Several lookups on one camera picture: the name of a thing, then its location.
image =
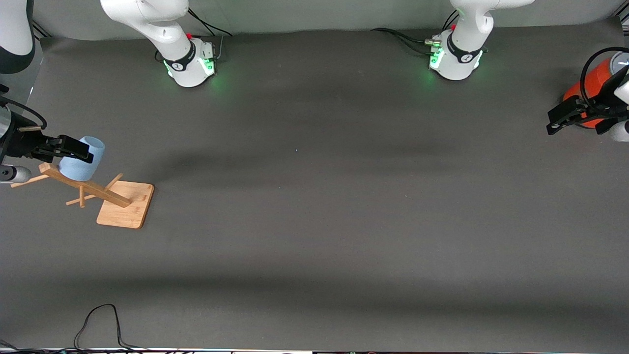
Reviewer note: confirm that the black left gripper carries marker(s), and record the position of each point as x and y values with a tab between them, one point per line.
591	107

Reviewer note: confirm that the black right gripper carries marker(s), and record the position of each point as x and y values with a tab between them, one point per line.
20	142

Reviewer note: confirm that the light blue plastic cup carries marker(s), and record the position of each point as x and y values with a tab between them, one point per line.
81	170

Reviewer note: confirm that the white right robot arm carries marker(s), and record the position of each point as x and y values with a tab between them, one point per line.
147	14

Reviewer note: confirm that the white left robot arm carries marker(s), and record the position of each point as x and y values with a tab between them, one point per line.
467	54

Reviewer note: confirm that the orange cylindrical container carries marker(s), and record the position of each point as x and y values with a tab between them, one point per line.
597	73

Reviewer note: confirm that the wooden mug rack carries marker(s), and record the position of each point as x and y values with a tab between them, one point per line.
125	209

